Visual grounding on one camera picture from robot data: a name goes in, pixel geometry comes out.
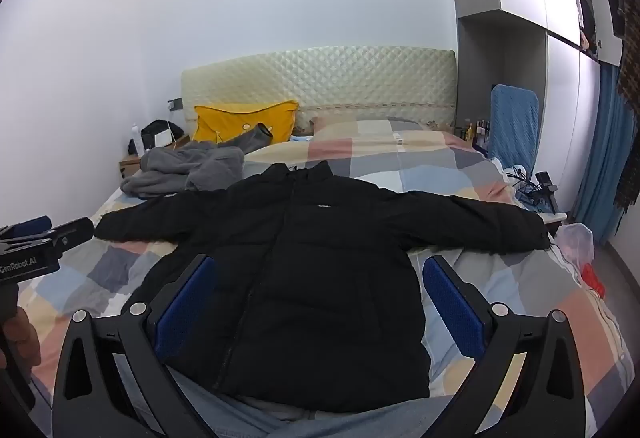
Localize brown plaid cloth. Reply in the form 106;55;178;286
612;0;640;219

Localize person's blue jeans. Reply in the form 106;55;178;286
165;365;451;438

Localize checkered pillow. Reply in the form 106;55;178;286
312;117;426;144

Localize person's left hand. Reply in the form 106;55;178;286
0;305;42;370

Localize black puffer jacket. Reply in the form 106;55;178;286
94;161;552;414

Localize blue towel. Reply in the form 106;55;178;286
487;83;540;174

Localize yellow pillow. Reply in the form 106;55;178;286
192;101;300;144

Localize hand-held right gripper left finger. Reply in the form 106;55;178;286
52;254;226;438

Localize blue curtain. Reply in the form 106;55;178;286
570;63;638;246

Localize black cables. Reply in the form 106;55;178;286
505;165;542;207

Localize white plastic bag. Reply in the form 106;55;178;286
555;222;596;269

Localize black bag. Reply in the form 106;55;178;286
141;119;185;151

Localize red packet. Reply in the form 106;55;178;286
581;263;606;299

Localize cream quilted headboard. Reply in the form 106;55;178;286
180;46;458;136

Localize wooden nightstand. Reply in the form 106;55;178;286
119;134;192;180

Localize grey hoodie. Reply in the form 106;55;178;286
120;123;273;200

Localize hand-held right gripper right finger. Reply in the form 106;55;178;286
420;254;586;438

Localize black stand device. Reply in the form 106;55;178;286
535;171;563;214

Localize checkered pastel duvet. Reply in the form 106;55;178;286
30;118;636;438

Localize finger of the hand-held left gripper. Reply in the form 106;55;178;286
0;215;53;244
49;217;96;251

